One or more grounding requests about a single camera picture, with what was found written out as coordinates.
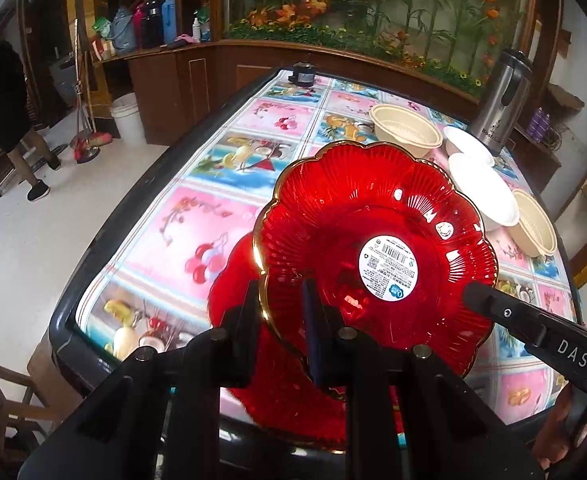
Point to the green bottle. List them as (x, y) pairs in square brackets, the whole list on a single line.
[(205, 25)]

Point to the brown wooden cabinet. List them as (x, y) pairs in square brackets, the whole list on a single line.
[(213, 75)]

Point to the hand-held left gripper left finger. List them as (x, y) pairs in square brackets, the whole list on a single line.
[(248, 340)]

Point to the white spray bottle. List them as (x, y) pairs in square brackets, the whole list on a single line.
[(196, 31)]

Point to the black round device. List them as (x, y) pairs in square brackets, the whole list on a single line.
[(303, 74)]

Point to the person's right hand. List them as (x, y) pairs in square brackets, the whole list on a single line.
[(556, 435)]

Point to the small white bowl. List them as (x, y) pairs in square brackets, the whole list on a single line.
[(466, 142)]

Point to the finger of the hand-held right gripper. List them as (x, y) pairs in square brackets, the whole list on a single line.
[(523, 322)]

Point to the fruit printed tablecloth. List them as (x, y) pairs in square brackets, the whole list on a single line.
[(173, 220)]

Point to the blue thermos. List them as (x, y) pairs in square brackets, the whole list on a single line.
[(169, 20)]

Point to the purple bottle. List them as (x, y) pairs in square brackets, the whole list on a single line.
[(533, 127), (544, 127)]

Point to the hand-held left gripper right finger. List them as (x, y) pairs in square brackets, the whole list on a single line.
[(313, 340)]

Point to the grey blue water jug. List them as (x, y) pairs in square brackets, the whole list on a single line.
[(123, 32)]

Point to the black thermos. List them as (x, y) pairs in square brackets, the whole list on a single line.
[(152, 22)]

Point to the red glass plate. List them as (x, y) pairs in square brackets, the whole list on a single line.
[(373, 210), (273, 410)]

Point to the large white bowl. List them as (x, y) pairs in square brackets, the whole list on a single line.
[(483, 190)]

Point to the red mop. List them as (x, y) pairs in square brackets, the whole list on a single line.
[(86, 147)]

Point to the black framed table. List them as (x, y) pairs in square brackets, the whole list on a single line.
[(63, 345)]

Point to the pink cloth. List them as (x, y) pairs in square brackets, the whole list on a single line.
[(187, 40)]

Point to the white plastic bucket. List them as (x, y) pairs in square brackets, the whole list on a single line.
[(128, 120)]

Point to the green packet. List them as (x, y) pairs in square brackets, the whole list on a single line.
[(101, 27)]

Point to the wooden side cabinet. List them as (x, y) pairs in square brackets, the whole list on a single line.
[(538, 160)]

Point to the pink thermos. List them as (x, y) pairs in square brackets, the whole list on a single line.
[(138, 27)]

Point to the beige ribbed bowl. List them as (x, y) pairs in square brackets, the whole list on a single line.
[(403, 130), (536, 225)]

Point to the stainless steel kettle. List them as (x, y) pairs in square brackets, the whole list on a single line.
[(498, 105)]

